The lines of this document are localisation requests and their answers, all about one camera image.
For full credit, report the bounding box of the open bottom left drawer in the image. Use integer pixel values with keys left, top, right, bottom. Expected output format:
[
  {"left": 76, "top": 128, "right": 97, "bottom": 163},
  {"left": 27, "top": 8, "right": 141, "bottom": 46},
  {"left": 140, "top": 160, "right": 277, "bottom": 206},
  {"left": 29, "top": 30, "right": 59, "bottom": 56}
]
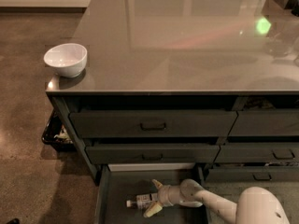
[{"left": 94, "top": 165, "right": 209, "bottom": 224}]

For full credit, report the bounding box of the black bin beside cabinet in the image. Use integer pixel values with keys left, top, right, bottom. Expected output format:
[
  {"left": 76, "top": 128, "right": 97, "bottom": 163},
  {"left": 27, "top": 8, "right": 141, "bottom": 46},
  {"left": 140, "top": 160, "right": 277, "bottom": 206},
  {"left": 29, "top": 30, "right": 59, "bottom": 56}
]
[{"left": 41, "top": 111, "right": 76, "bottom": 152}]

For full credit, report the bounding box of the dark drawer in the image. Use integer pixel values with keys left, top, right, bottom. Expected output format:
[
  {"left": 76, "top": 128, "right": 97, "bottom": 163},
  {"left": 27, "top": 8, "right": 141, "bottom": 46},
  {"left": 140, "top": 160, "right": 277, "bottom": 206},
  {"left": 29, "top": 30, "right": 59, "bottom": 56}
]
[
  {"left": 69, "top": 110, "right": 237, "bottom": 138},
  {"left": 86, "top": 143, "right": 219, "bottom": 164},
  {"left": 215, "top": 143, "right": 299, "bottom": 163},
  {"left": 206, "top": 166, "right": 299, "bottom": 182},
  {"left": 230, "top": 109, "right": 299, "bottom": 136}
]

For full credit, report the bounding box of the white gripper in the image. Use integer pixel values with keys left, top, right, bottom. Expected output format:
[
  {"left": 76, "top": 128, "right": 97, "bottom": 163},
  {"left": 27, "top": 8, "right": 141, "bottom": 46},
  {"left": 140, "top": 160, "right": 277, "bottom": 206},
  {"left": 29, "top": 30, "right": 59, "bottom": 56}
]
[{"left": 143, "top": 179, "right": 180, "bottom": 217}]

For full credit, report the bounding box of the top right dark drawer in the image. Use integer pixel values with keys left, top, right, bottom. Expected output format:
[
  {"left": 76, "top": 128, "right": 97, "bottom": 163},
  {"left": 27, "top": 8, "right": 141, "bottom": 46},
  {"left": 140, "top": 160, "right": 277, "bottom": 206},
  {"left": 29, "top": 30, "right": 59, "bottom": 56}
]
[{"left": 230, "top": 109, "right": 299, "bottom": 136}]

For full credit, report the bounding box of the middle left dark drawer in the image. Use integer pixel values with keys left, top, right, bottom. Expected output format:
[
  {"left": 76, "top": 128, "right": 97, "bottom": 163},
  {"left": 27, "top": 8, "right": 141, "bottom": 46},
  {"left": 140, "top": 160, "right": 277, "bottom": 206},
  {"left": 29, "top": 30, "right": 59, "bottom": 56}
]
[{"left": 86, "top": 143, "right": 219, "bottom": 164}]

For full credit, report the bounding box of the dark cabinet frame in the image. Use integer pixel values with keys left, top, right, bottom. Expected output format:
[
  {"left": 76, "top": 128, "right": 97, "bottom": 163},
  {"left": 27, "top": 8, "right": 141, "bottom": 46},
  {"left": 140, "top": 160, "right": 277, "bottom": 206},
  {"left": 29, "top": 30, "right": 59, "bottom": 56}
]
[{"left": 49, "top": 91, "right": 299, "bottom": 180}]

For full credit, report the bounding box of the clear plastic water bottle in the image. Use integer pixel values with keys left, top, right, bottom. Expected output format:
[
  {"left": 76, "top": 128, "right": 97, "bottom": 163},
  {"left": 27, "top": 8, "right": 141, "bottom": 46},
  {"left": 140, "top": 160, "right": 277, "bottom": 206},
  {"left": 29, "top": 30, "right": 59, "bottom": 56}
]
[{"left": 126, "top": 193, "right": 158, "bottom": 210}]

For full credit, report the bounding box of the white ceramic bowl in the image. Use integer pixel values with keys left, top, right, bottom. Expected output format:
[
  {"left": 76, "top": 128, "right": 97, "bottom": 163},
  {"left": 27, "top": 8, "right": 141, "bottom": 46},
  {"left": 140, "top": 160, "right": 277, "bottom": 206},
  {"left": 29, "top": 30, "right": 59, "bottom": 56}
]
[{"left": 44, "top": 43, "right": 88, "bottom": 77}]

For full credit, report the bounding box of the middle right dark drawer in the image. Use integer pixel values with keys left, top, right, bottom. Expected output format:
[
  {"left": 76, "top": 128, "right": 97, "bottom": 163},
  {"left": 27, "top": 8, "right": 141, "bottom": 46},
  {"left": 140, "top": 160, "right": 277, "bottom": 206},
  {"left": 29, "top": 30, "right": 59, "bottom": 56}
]
[{"left": 215, "top": 143, "right": 299, "bottom": 163}]

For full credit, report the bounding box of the bottom right dark drawer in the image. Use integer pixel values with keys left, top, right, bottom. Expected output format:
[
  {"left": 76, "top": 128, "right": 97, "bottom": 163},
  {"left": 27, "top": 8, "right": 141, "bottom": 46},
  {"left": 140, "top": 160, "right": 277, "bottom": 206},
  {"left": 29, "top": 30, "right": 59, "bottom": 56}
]
[{"left": 206, "top": 166, "right": 299, "bottom": 182}]

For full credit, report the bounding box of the top left dark drawer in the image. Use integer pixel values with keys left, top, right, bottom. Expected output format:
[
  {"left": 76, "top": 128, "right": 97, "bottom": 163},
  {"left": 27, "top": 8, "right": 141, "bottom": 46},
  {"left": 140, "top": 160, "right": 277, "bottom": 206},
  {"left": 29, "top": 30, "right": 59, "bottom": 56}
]
[{"left": 69, "top": 110, "right": 237, "bottom": 138}]

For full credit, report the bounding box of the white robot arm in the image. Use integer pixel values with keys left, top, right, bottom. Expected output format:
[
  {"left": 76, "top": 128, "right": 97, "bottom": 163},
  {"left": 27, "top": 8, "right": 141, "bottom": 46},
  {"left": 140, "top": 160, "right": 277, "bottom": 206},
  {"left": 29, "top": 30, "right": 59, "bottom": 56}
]
[{"left": 144, "top": 179, "right": 290, "bottom": 224}]

